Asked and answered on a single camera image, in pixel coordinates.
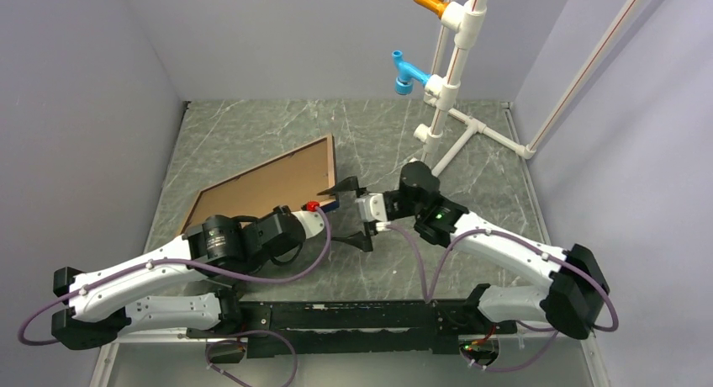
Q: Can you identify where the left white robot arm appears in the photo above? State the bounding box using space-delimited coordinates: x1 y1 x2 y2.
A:
51 206 331 350

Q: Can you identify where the brown cardboard backing board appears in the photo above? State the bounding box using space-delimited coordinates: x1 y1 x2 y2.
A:
186 139 334 230

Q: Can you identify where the blue pipe fitting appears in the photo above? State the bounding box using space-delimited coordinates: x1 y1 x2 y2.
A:
391 50 431 96

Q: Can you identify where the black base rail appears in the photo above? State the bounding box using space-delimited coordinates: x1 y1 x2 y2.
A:
186 299 517 358

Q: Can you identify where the white pvc pipe stand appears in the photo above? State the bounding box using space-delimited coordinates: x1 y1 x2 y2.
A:
413 0 652 178

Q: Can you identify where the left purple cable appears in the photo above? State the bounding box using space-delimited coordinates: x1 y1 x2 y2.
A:
18 205 334 387

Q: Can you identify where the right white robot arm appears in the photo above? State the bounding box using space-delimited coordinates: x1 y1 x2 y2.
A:
322 161 620 340

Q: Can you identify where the brown wooden picture frame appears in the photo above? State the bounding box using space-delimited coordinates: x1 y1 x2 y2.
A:
177 132 340 236

